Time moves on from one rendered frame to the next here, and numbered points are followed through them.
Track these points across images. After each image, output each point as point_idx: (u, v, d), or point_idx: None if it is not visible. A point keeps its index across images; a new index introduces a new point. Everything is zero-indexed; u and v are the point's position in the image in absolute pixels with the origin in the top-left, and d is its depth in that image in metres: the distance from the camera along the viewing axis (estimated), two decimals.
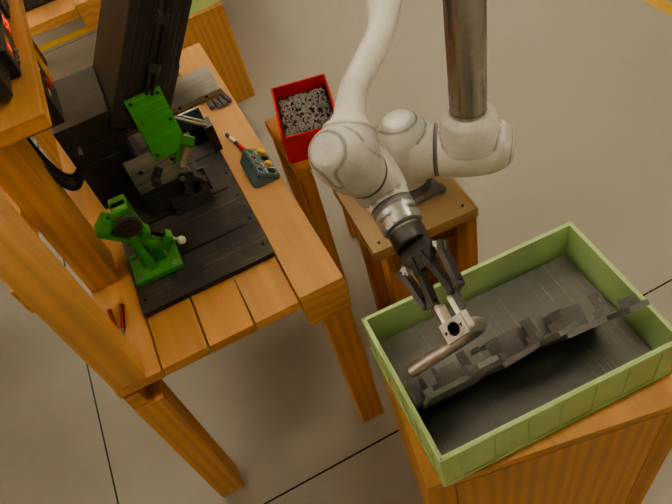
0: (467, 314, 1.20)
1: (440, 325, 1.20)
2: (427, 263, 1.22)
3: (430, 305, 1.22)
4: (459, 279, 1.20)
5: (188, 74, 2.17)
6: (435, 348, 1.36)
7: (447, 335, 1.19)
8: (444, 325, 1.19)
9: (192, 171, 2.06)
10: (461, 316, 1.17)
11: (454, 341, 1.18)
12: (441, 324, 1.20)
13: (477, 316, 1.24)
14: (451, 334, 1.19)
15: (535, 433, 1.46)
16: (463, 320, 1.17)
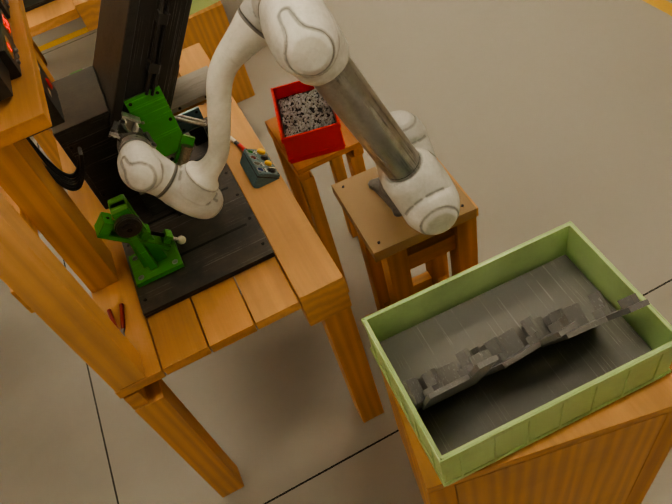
0: None
1: (139, 121, 1.87)
2: (128, 130, 1.76)
3: (140, 129, 1.84)
4: None
5: (188, 74, 2.17)
6: None
7: (137, 118, 1.89)
8: (135, 119, 1.87)
9: None
10: (122, 114, 1.86)
11: (134, 115, 1.90)
12: (137, 121, 1.87)
13: (118, 142, 1.90)
14: (134, 118, 1.89)
15: (535, 433, 1.46)
16: (122, 114, 1.86)
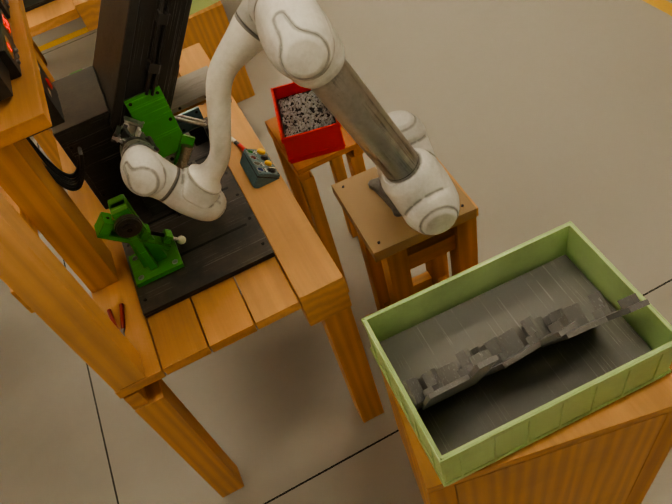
0: None
1: (141, 125, 1.89)
2: (131, 134, 1.78)
3: (143, 133, 1.86)
4: None
5: (188, 74, 2.17)
6: None
7: (139, 122, 1.91)
8: (138, 123, 1.89)
9: None
10: (124, 118, 1.87)
11: (137, 120, 1.92)
12: (140, 125, 1.89)
13: (121, 146, 1.91)
14: (137, 122, 1.91)
15: (535, 433, 1.46)
16: (124, 118, 1.88)
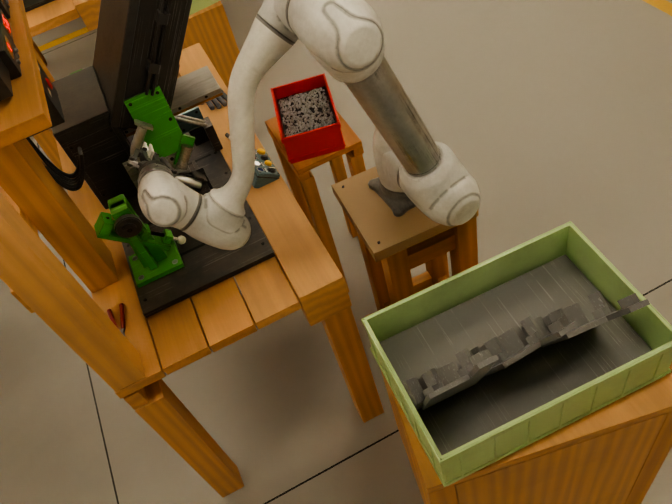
0: None
1: (151, 128, 1.90)
2: (148, 158, 1.66)
3: (156, 154, 1.74)
4: None
5: (188, 74, 2.17)
6: (176, 177, 2.01)
7: (149, 125, 1.92)
8: (148, 126, 1.90)
9: (192, 171, 2.06)
10: (135, 121, 1.89)
11: (147, 123, 1.93)
12: (150, 128, 1.90)
13: (131, 149, 1.92)
14: (147, 125, 1.92)
15: (535, 433, 1.46)
16: (134, 121, 1.89)
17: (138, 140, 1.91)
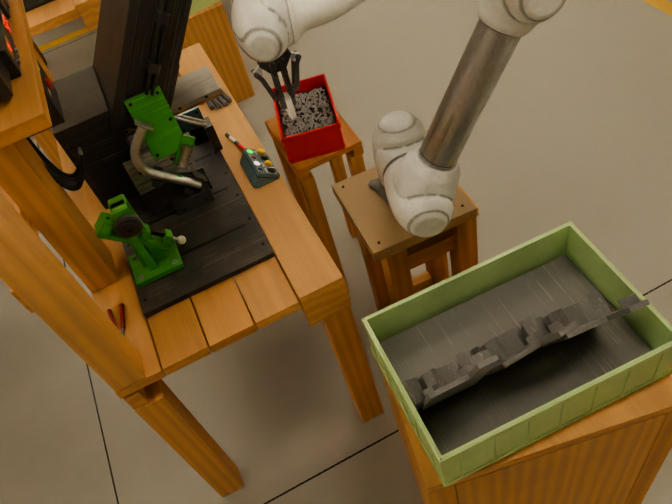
0: None
1: (151, 128, 1.90)
2: (285, 71, 1.55)
3: (282, 97, 1.60)
4: (294, 82, 1.61)
5: (188, 74, 2.17)
6: (176, 177, 2.01)
7: (149, 125, 1.92)
8: (148, 126, 1.90)
9: (192, 171, 2.06)
10: (135, 121, 1.89)
11: (147, 123, 1.93)
12: (150, 128, 1.90)
13: (131, 149, 1.92)
14: (147, 125, 1.92)
15: (535, 433, 1.46)
16: (134, 121, 1.89)
17: (138, 140, 1.91)
